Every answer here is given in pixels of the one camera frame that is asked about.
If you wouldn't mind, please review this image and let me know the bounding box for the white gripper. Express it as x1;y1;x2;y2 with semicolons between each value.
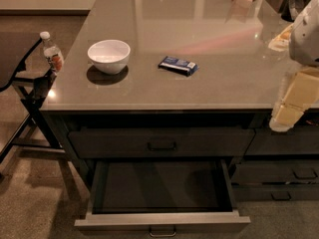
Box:
269;67;319;132

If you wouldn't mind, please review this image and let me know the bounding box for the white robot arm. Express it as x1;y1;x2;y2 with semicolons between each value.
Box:
268;0;319;132

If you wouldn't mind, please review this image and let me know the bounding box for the glass bowl of pastries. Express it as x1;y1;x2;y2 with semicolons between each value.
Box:
268;24;293;52

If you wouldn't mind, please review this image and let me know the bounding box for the blue snack packet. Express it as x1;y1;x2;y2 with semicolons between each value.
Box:
159;56;198;77

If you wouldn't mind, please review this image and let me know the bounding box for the white ceramic bowl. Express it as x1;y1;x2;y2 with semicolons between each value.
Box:
87;40;131;75

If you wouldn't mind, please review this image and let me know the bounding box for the clear plastic water bottle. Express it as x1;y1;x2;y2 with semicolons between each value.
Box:
40;31;64;73

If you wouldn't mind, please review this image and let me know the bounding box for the dark cabinet frame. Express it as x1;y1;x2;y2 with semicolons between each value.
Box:
39;109;319;191

